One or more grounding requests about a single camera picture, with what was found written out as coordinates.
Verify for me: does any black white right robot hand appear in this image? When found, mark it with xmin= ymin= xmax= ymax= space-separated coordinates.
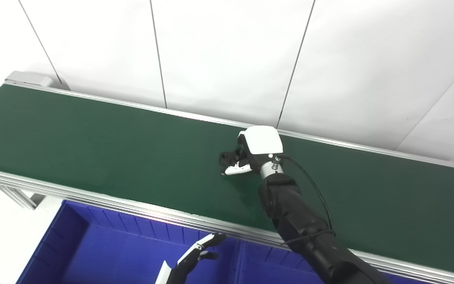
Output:
xmin=221 ymin=125 xmax=284 ymax=176

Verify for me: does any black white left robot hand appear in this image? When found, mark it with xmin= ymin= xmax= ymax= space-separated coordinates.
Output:
xmin=156 ymin=233 xmax=227 ymax=284

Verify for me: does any black plastic bracket part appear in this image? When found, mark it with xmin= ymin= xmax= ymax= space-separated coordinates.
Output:
xmin=219 ymin=148 xmax=248 ymax=168

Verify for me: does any blue plastic bin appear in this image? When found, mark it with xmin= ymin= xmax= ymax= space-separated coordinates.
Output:
xmin=235 ymin=240 xmax=442 ymax=284
xmin=16 ymin=200 xmax=244 ymax=284

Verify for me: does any green conveyor belt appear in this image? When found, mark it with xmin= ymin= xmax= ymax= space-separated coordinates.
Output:
xmin=0 ymin=71 xmax=454 ymax=284
xmin=0 ymin=84 xmax=454 ymax=278

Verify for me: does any aluminium conveyor leg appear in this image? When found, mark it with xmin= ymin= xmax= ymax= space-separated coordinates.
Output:
xmin=0 ymin=185 xmax=37 ymax=210

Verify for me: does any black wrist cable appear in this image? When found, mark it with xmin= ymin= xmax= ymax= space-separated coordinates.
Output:
xmin=277 ymin=154 xmax=336 ymax=238

